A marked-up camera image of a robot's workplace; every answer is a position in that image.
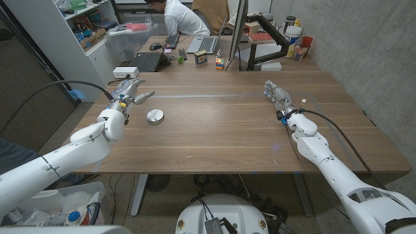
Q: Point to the black computer mouse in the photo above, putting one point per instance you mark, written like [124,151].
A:
[155,46]

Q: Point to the small yellow black box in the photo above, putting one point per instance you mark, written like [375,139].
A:
[201,57]

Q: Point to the clear glass jar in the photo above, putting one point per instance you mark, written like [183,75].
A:
[300,53]

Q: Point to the silver metal jar lid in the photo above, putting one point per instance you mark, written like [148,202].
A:
[155,116]

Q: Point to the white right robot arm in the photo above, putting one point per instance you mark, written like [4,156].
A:
[325,159]

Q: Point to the small grey figurine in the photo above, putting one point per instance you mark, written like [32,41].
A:
[218,54]

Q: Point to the red cup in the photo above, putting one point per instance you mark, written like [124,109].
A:
[307,41]

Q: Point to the yellow bottle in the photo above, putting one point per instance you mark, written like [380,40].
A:
[297,22]

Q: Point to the small green object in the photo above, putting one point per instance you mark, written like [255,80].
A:
[180,59]

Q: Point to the flat white box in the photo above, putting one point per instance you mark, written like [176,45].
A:
[270,66]

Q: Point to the black lidded bottle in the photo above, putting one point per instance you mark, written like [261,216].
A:
[288,23]

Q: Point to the white shelf cabinet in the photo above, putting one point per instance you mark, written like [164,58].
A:
[58,42]

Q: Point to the red book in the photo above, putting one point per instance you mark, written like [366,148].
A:
[260,36]

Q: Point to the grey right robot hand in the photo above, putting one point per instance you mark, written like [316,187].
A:
[282,98]

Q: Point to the person in blue jeans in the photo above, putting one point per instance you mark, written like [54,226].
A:
[13,152]

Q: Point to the colourful puzzle cube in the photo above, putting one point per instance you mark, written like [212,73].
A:
[219,63]

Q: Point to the clear plastic storage bin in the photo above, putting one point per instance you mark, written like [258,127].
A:
[130,42]

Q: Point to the white bottle blue cap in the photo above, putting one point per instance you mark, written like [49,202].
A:
[74,217]

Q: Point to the cardboard box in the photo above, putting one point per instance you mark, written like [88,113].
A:
[94,38]

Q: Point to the large black keyboard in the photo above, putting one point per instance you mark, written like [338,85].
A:
[148,61]

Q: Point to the small black keyboard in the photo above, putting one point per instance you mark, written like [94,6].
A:
[171,41]

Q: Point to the grey table leg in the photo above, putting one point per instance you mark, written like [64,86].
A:
[139,195]
[303,195]

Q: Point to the white plastic tub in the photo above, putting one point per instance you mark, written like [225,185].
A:
[293,35]

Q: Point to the black computer monitor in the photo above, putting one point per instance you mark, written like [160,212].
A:
[239,29]

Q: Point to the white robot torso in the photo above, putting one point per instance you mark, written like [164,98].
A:
[234,211]

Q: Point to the person in white shirt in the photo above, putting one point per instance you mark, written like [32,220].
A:
[182,19]

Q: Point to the brown chair back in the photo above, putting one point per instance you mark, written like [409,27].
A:
[214,11]

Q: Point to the black remote control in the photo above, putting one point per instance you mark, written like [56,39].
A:
[182,54]

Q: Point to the black round fan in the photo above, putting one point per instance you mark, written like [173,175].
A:
[158,182]

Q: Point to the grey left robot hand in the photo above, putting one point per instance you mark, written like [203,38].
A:
[126,92]

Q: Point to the white power strip box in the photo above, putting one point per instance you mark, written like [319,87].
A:
[125,72]

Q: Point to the pink flat packet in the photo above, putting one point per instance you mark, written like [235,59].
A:
[136,26]

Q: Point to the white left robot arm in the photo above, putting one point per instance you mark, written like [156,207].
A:
[81,146]

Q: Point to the pink sticky note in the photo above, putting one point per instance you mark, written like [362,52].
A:
[167,50]

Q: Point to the silver laptop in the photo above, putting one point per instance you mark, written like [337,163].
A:
[206,44]

